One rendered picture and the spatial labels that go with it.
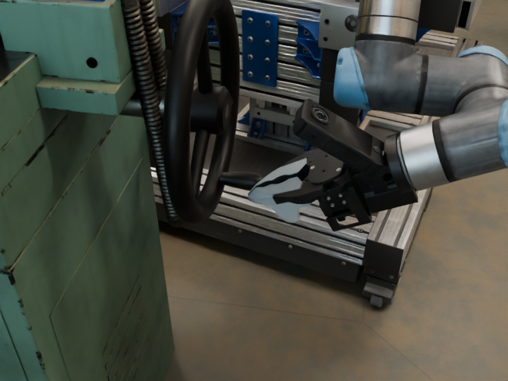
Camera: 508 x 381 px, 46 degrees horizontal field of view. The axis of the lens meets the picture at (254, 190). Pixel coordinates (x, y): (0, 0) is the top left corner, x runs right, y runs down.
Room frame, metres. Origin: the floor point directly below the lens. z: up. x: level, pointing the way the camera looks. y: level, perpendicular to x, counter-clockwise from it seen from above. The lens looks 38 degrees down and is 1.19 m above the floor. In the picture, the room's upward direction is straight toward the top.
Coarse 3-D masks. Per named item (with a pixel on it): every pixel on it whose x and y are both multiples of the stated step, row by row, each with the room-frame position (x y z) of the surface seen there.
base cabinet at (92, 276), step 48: (144, 144) 0.88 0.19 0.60; (96, 192) 0.69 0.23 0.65; (144, 192) 0.85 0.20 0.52; (48, 240) 0.55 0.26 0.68; (96, 240) 0.65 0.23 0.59; (144, 240) 0.82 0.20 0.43; (0, 288) 0.47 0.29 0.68; (48, 288) 0.52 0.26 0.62; (96, 288) 0.62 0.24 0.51; (144, 288) 0.78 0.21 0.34; (0, 336) 0.47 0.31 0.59; (48, 336) 0.49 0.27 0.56; (96, 336) 0.59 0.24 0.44; (144, 336) 0.75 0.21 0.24
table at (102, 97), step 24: (0, 48) 0.63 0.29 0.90; (0, 72) 0.57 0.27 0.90; (24, 72) 0.59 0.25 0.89; (0, 96) 0.54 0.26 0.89; (24, 96) 0.58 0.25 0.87; (48, 96) 0.60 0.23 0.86; (72, 96) 0.59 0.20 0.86; (96, 96) 0.59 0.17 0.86; (120, 96) 0.59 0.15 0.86; (0, 120) 0.53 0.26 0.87; (24, 120) 0.57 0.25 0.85; (0, 144) 0.52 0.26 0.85
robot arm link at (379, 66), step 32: (384, 0) 0.70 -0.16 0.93; (416, 0) 0.71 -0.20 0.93; (384, 32) 0.68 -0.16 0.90; (416, 32) 0.70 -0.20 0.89; (352, 64) 0.67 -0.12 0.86; (384, 64) 0.66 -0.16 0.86; (416, 64) 0.66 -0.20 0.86; (352, 96) 0.66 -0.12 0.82; (384, 96) 0.65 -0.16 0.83; (416, 96) 0.64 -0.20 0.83
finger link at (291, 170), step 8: (304, 160) 0.64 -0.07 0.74; (280, 168) 0.64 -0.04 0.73; (288, 168) 0.63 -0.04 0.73; (296, 168) 0.63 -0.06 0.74; (304, 168) 0.62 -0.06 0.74; (272, 176) 0.63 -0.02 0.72; (280, 176) 0.62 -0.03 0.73; (288, 176) 0.62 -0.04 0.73; (296, 176) 0.62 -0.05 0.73; (304, 176) 0.62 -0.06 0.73; (256, 184) 0.63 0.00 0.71; (264, 184) 0.63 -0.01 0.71
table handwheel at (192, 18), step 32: (192, 0) 0.64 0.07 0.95; (224, 0) 0.70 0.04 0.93; (192, 32) 0.59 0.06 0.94; (224, 32) 0.75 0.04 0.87; (192, 64) 0.56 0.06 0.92; (224, 64) 0.77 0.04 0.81; (160, 96) 0.65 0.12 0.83; (192, 96) 0.55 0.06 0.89; (224, 96) 0.64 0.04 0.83; (192, 128) 0.63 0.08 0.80; (224, 128) 0.63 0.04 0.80; (192, 160) 0.59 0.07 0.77; (224, 160) 0.70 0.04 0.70; (192, 192) 0.52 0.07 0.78; (192, 224) 0.54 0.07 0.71
